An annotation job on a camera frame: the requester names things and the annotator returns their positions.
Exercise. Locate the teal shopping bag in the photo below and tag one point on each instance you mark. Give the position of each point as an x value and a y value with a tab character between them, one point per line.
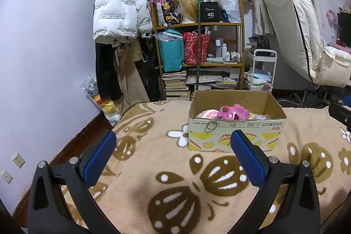
171	55

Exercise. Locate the black garment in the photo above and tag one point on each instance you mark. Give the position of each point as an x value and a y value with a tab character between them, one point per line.
105	72

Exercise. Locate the plastic bag of toys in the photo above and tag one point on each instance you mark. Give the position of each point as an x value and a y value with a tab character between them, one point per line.
109	108

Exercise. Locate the white wall outlet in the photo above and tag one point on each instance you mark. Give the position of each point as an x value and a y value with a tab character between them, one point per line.
6	176
18	160

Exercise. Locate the white folded mattress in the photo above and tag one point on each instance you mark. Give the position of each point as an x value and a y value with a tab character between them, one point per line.
290	17

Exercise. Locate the pile of magazines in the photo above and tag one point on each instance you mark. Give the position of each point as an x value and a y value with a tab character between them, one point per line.
211	81

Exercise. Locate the white plastic bag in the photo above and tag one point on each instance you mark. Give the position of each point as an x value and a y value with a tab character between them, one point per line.
229	1

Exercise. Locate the black display box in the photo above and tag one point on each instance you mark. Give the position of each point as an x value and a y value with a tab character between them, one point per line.
209	13

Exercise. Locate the white rolling cart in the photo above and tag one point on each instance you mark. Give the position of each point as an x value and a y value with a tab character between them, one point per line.
260	69

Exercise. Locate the pink desk fan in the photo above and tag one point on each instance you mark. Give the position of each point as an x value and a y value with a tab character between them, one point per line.
331	18

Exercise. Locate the beige trousers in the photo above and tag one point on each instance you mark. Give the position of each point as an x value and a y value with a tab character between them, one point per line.
130	80

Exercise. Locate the red patterned bag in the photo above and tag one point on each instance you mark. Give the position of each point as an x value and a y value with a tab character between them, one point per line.
194	47

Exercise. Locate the printed cardboard box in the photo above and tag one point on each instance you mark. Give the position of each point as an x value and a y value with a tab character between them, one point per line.
219	140

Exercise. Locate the blonde wig on mannequin head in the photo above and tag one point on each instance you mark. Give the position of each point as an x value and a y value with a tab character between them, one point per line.
186	6

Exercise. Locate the pink plush toy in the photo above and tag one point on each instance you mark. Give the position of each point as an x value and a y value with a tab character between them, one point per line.
235	112

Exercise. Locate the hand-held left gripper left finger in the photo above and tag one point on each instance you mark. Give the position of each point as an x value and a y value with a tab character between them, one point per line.
100	158

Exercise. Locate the green pole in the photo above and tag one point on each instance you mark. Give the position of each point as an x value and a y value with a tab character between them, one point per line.
198	58

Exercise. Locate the group of cosmetic bottles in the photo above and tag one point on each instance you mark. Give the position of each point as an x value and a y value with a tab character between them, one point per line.
224	53

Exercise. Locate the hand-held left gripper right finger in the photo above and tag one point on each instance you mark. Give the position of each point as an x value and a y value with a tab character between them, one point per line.
248	158

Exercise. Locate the purple printed tote bag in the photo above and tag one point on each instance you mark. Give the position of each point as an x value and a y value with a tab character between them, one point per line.
164	7

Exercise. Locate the clear plastic bag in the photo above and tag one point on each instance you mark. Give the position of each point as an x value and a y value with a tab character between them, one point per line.
167	36

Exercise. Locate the beige brown patterned blanket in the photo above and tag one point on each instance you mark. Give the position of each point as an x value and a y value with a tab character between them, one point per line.
153	146

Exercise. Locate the stack of books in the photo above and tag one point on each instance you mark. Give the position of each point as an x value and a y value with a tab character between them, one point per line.
174	86

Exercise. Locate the wooden shelf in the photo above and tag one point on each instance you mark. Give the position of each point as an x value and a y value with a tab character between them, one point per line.
241	31

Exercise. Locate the small purple pouch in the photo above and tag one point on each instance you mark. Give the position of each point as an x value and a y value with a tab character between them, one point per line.
260	117

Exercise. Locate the black case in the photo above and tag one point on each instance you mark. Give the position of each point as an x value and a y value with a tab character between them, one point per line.
340	114

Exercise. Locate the black monitor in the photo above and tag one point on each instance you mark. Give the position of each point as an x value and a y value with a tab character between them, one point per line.
344	28

